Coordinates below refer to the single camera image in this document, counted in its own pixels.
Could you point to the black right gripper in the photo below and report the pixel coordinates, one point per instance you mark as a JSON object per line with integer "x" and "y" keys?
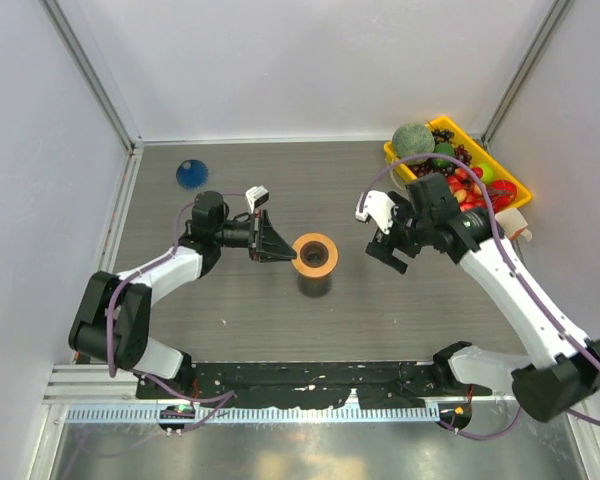
{"x": 391, "y": 240}

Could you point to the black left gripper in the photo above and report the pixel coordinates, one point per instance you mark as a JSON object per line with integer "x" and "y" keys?
{"x": 268, "y": 245}

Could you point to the wooden ring dripper holder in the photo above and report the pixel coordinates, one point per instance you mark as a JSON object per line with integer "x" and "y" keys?
{"x": 317, "y": 256}

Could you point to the blue ribbed glass dripper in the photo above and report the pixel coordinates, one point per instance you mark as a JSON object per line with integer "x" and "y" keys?
{"x": 192, "y": 174}

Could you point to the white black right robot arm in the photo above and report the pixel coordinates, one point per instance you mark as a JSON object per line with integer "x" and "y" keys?
{"x": 561, "y": 366}

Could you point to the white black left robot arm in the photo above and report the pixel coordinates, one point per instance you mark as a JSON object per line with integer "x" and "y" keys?
{"x": 113, "y": 319}

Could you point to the glass coffee carafe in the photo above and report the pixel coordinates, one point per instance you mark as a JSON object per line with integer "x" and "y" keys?
{"x": 314, "y": 287}

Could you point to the dark purple grape bunch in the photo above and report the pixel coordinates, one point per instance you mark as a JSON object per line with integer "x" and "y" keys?
{"x": 436, "y": 165}

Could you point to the red yellow cherries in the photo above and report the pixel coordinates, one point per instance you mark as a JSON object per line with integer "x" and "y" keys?
{"x": 465, "y": 190}

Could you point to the green netted melon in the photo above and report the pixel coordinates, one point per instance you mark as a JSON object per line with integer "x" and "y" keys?
{"x": 411, "y": 139}

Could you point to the green lime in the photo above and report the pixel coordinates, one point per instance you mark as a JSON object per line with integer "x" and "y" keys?
{"x": 445, "y": 149}

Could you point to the green apple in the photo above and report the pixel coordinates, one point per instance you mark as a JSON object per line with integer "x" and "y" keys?
{"x": 487, "y": 175}

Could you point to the black grape cluster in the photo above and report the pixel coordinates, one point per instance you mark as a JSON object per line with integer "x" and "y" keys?
{"x": 443, "y": 135}

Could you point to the red tomato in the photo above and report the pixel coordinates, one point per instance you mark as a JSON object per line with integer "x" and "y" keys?
{"x": 502, "y": 194}

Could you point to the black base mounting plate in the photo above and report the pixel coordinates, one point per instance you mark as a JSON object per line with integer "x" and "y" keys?
{"x": 314, "y": 385}

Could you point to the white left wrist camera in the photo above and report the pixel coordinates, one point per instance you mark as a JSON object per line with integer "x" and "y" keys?
{"x": 255, "y": 197}

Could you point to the white slotted cable duct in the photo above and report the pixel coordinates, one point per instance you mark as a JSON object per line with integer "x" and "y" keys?
{"x": 164, "y": 414}

